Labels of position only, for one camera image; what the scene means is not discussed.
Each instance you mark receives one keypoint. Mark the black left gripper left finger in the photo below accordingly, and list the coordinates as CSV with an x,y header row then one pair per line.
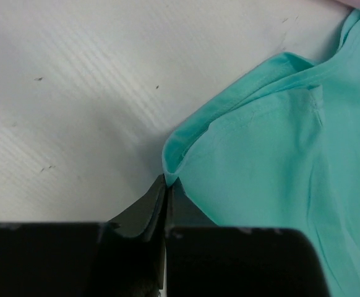
x,y
137,236

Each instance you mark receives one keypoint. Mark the mint green t-shirt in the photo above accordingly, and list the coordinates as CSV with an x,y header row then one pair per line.
x,y
281,148

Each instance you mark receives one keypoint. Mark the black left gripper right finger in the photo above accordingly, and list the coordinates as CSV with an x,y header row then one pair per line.
x,y
182,212

